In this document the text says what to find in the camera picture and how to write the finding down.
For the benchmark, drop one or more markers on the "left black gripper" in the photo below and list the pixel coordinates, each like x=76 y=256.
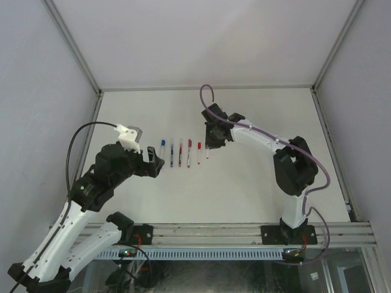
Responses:
x=148 y=165

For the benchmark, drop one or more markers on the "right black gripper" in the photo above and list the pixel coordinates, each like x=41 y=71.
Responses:
x=211 y=143

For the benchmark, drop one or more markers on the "blue white marker pen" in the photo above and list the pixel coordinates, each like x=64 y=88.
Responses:
x=162 y=150

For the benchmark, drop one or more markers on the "thin white red-tip pen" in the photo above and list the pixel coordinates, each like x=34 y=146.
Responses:
x=189 y=157

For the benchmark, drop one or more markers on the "blue gel pen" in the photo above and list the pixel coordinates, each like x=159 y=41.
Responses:
x=171 y=153

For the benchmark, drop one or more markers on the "red gel pen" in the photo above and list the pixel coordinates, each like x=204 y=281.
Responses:
x=180 y=152

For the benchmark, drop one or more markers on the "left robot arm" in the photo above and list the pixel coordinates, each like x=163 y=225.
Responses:
x=56 y=262

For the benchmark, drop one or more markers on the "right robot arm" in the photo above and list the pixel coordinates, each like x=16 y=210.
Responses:
x=294 y=171

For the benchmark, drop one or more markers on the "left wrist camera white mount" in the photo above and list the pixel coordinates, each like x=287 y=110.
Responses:
x=129 y=137

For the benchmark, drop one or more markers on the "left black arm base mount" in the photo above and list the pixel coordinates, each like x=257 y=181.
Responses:
x=142 y=235

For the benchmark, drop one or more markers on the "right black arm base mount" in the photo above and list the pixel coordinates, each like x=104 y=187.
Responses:
x=278 y=235

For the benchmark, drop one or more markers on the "blue cable duct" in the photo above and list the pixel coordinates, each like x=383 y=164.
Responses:
x=188 y=254

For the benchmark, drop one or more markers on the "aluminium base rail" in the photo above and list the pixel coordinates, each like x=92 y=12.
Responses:
x=342 y=235

